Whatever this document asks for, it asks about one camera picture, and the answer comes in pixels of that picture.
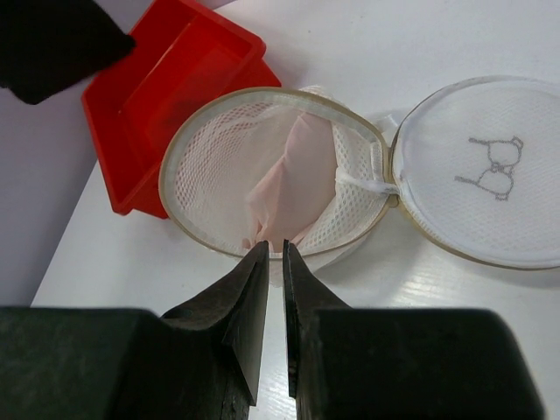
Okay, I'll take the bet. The black cloth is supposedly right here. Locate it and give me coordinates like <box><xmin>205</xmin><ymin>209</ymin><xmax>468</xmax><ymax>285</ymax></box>
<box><xmin>1</xmin><ymin>1</ymin><xmax>136</xmax><ymax>105</ymax></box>

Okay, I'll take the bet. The white mesh laundry bag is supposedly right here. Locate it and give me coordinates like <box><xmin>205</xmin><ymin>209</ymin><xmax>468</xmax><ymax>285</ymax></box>
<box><xmin>158</xmin><ymin>75</ymin><xmax>559</xmax><ymax>270</ymax></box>

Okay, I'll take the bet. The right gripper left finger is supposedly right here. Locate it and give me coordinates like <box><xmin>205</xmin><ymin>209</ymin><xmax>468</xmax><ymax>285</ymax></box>
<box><xmin>162</xmin><ymin>241</ymin><xmax>270</xmax><ymax>419</ymax></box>

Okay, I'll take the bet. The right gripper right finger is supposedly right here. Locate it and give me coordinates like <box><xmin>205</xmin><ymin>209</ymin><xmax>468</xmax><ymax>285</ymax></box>
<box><xmin>283</xmin><ymin>240</ymin><xmax>349</xmax><ymax>419</ymax></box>

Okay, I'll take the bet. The pink beige bra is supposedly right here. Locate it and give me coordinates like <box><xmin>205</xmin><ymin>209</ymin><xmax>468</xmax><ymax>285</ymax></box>
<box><xmin>242</xmin><ymin>113</ymin><xmax>337</xmax><ymax>253</ymax></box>

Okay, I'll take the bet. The red plastic tray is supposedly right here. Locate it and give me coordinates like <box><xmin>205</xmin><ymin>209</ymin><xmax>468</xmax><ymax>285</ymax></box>
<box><xmin>82</xmin><ymin>0</ymin><xmax>281</xmax><ymax>219</ymax></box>

